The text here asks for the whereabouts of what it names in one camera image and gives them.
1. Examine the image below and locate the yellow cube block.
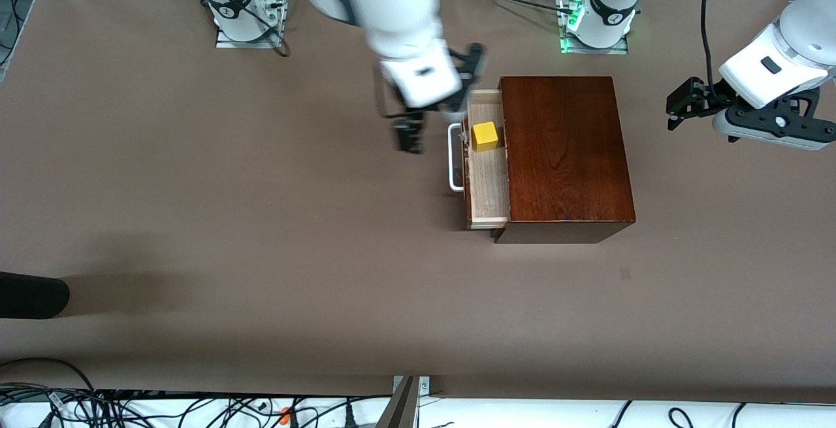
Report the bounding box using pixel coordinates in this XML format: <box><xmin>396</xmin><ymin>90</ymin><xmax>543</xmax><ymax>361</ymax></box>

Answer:
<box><xmin>472</xmin><ymin>122</ymin><xmax>500</xmax><ymax>153</ymax></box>

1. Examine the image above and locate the dark brown wooden cabinet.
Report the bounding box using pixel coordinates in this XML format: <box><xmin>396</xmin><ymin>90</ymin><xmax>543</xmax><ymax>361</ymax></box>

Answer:
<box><xmin>491</xmin><ymin>76</ymin><xmax>636</xmax><ymax>244</ymax></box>

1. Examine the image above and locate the black rounded object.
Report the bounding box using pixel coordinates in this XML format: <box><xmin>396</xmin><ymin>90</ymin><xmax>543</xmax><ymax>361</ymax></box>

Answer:
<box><xmin>0</xmin><ymin>271</ymin><xmax>71</xmax><ymax>320</ymax></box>

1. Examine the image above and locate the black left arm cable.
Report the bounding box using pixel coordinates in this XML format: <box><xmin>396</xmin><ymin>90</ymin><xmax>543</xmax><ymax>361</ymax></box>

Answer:
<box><xmin>700</xmin><ymin>0</ymin><xmax>726</xmax><ymax>99</ymax></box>

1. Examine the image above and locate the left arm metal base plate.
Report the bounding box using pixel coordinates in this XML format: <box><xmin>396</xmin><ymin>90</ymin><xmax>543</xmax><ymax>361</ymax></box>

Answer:
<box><xmin>558</xmin><ymin>0</ymin><xmax>630</xmax><ymax>56</ymax></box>

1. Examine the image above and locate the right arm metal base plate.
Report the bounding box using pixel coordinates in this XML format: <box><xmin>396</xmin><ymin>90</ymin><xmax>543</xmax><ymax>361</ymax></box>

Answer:
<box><xmin>216</xmin><ymin>20</ymin><xmax>283</xmax><ymax>49</ymax></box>

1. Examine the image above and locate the metal mounting bracket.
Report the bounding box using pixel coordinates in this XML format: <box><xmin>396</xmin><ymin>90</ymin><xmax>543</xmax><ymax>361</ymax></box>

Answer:
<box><xmin>376</xmin><ymin>376</ymin><xmax>432</xmax><ymax>428</ymax></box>

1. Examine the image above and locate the black cable tangle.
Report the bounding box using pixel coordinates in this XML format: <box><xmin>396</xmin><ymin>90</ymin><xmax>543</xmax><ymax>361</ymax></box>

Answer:
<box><xmin>0</xmin><ymin>386</ymin><xmax>393</xmax><ymax>428</ymax></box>

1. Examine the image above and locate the thick black arched cable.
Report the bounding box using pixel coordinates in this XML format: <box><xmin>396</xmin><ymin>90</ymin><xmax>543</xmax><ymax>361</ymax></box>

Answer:
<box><xmin>0</xmin><ymin>357</ymin><xmax>99</xmax><ymax>409</ymax></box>

